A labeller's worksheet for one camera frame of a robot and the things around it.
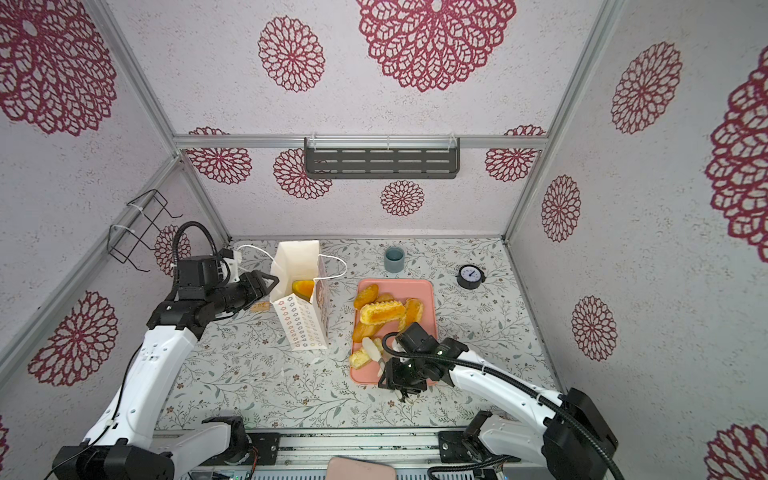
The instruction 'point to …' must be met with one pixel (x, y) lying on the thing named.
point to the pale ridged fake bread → (360, 358)
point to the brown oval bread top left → (367, 295)
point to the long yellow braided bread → (381, 312)
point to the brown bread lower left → (363, 330)
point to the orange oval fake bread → (303, 288)
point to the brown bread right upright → (413, 313)
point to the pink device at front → (350, 468)
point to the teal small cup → (394, 259)
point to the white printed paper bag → (306, 323)
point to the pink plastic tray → (401, 290)
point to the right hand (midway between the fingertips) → (382, 383)
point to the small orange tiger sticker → (263, 306)
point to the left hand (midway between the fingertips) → (273, 288)
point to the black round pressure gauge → (470, 276)
